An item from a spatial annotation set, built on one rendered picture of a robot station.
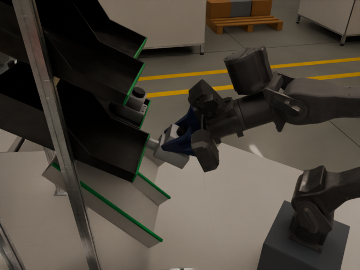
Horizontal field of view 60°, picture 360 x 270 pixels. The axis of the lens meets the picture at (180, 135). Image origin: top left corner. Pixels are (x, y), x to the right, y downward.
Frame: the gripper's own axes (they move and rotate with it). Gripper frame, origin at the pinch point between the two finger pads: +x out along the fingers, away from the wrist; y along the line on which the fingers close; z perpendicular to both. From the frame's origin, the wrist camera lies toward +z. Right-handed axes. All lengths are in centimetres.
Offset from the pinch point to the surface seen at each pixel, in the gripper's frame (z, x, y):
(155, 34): -62, 91, -365
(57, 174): 3.4, 23.7, 5.2
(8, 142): -7, 82, -47
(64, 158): 7.8, 17.3, 8.3
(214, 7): -95, 17, -528
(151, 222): -20.8, 16.8, -0.6
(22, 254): -19, 54, 1
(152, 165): -19.2, 18.8, -20.3
